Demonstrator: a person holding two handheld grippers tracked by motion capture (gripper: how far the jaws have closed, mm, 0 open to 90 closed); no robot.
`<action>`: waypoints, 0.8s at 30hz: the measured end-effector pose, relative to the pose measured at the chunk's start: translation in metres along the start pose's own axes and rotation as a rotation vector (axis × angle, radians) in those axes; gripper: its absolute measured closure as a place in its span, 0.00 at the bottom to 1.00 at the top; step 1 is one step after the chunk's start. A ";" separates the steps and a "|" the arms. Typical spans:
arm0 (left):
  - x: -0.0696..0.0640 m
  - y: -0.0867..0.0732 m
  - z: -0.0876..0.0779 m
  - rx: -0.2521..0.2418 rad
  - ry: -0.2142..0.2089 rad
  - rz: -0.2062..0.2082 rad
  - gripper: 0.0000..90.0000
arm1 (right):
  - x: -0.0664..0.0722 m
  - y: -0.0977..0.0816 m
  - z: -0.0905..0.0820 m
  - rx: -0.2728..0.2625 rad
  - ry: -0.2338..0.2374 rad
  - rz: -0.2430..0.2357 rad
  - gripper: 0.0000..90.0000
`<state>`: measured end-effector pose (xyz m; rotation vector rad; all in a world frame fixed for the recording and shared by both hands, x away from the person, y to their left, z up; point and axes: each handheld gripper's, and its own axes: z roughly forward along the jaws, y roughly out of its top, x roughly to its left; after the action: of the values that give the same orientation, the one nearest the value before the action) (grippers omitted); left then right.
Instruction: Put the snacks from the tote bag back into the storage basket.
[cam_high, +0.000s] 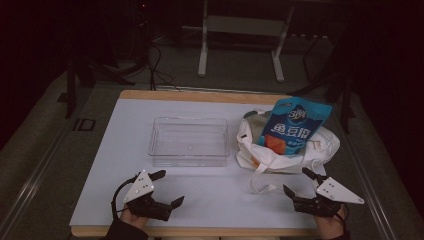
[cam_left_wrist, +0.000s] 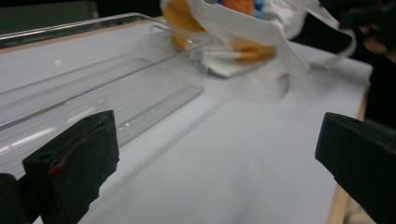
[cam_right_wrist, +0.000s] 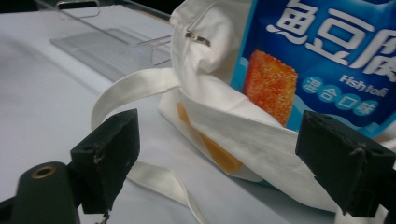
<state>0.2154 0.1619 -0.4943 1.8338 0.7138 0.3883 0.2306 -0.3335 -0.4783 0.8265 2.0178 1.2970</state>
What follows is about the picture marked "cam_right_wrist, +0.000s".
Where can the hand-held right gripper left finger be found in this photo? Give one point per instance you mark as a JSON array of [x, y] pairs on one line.
[[104, 161]]

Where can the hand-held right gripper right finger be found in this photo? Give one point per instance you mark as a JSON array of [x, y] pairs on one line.
[[342, 161]]

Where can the white canvas tote bag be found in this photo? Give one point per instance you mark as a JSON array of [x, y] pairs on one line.
[[249, 133]]

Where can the blue snack packet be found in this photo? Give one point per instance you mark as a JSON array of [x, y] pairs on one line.
[[323, 59]]

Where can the clear acrylic stand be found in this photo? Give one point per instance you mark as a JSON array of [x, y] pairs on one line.
[[109, 49]]

